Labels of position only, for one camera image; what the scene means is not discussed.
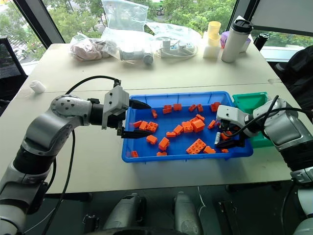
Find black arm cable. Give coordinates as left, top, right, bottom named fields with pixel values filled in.
left=40, top=75, right=122, bottom=235
left=237, top=94, right=305, bottom=143

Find grey rounded robot leg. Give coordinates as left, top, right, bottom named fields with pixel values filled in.
left=102, top=192, right=148, bottom=234
left=173, top=190, right=204, bottom=235

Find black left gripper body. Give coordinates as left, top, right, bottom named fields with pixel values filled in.
left=106, top=98, right=134, bottom=138

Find black bottle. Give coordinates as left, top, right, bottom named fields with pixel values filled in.
left=253, top=32, right=270, bottom=52

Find square orange toy brick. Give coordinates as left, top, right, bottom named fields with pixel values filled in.
left=191, top=119, right=206, bottom=133
left=146, top=121, right=159, bottom=134
left=182, top=121, right=194, bottom=134

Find black chair with jacket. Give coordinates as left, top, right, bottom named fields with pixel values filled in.
left=273, top=45, right=313, bottom=111

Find white tumbler with black lid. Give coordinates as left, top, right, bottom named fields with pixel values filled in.
left=221, top=18, right=253, bottom=64

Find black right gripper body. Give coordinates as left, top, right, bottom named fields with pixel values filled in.
left=218, top=119, right=246, bottom=147

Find plastic bag with power strip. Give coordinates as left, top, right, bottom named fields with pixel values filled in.
left=143, top=21, right=204, bottom=60

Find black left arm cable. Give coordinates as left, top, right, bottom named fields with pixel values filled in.
left=40, top=75, right=122, bottom=235

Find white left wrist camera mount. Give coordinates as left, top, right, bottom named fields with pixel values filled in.
left=101, top=85, right=130, bottom=131

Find plastic bag with pink cloth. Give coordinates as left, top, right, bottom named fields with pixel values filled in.
left=69, top=32, right=118, bottom=62

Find empty clear plastic bag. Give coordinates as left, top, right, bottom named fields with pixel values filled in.
left=101, top=0, right=149, bottom=33

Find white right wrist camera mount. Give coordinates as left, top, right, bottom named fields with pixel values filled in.
left=216, top=105, right=248, bottom=128

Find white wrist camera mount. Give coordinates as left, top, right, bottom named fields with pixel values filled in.
left=101, top=85, right=130, bottom=131
left=216, top=105, right=248, bottom=128

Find thin white cable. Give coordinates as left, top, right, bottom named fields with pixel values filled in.
left=197, top=186, right=206, bottom=214

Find black mesh office chair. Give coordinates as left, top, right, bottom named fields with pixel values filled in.
left=0, top=36, right=29, bottom=101

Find white square box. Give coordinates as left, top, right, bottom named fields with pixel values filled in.
left=202, top=45, right=219, bottom=60

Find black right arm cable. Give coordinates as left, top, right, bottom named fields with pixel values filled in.
left=237, top=94, right=305, bottom=143

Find stacked pale yellow cups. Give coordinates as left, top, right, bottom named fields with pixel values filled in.
left=206, top=21, right=222, bottom=47

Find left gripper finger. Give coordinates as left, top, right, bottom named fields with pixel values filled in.
left=121, top=129, right=156, bottom=140
left=129, top=98, right=152, bottom=111

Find blue plastic bin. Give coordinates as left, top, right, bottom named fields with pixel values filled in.
left=121, top=91, right=254, bottom=164

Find plastic bag with grey items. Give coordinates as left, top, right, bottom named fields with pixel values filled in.
left=101, top=26, right=157, bottom=66

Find small white cylinder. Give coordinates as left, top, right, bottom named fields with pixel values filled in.
left=29, top=80, right=47, bottom=94

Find green plastic bin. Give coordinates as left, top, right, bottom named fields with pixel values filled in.
left=231, top=92, right=272, bottom=149

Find long orange toy brick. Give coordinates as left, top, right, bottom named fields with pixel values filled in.
left=186, top=138, right=207, bottom=155

